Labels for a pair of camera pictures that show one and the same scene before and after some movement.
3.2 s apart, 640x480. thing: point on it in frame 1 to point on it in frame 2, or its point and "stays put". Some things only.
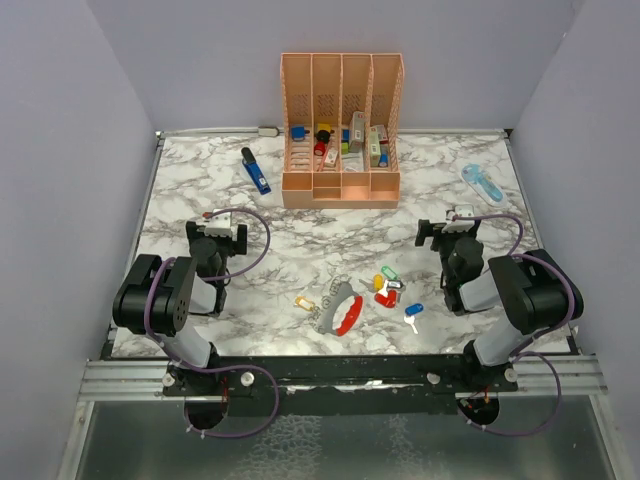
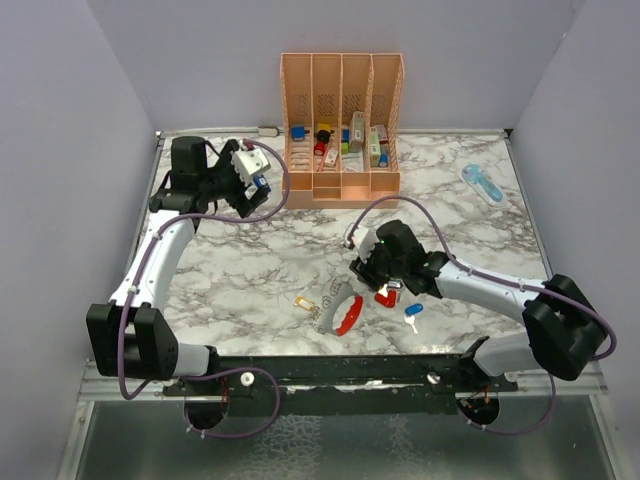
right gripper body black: (442, 242) to (379, 268)
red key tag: (390, 301) stays put
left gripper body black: (226, 244) to (226, 183)
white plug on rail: (268, 131) stays put
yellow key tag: (304, 302) stays put
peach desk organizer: (341, 125) stays put
